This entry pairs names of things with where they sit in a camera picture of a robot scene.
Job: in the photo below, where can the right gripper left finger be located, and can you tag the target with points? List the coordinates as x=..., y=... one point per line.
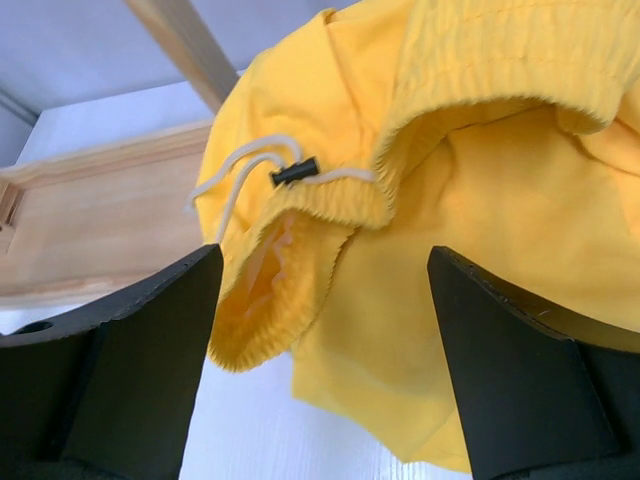
x=107, y=390

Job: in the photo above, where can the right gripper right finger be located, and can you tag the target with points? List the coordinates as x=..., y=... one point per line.
x=542, y=392

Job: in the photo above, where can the yellow shorts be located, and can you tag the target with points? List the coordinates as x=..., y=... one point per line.
x=507, y=131

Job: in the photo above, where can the wooden clothes rack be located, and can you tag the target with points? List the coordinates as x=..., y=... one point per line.
x=126, y=91

